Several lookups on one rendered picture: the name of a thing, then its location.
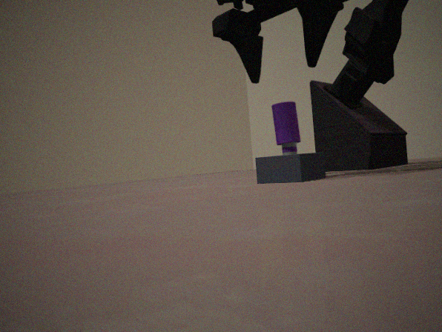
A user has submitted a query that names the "grey marker with purple band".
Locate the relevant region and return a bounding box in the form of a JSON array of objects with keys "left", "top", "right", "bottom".
[{"left": 281, "top": 142, "right": 297, "bottom": 155}]

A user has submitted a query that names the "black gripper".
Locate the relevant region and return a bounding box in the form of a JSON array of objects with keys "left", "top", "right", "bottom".
[{"left": 212, "top": 0, "right": 349, "bottom": 84}]

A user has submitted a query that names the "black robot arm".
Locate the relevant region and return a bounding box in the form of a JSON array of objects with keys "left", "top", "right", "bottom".
[{"left": 323, "top": 0, "right": 409, "bottom": 110}]

